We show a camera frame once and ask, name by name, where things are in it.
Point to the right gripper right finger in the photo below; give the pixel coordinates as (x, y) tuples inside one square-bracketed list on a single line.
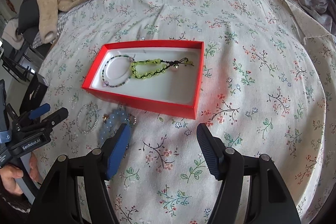
[(269, 200)]

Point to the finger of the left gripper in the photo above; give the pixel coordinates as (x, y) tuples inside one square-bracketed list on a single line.
[(38, 112), (50, 121)]

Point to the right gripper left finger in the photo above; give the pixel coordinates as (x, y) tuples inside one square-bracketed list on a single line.
[(57, 200)]

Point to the person's left hand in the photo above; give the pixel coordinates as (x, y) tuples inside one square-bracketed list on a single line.
[(10, 173)]

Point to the black phone box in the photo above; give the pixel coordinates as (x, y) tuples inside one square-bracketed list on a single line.
[(34, 94)]

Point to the black folding chair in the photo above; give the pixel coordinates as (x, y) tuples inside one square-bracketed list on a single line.
[(21, 64)]

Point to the floral bed quilt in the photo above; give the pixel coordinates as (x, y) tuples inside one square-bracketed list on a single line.
[(265, 71)]

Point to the red Ace box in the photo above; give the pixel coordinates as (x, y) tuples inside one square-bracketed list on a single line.
[(162, 76)]

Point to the grey crumpled cloth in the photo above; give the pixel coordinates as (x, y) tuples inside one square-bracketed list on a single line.
[(323, 11)]

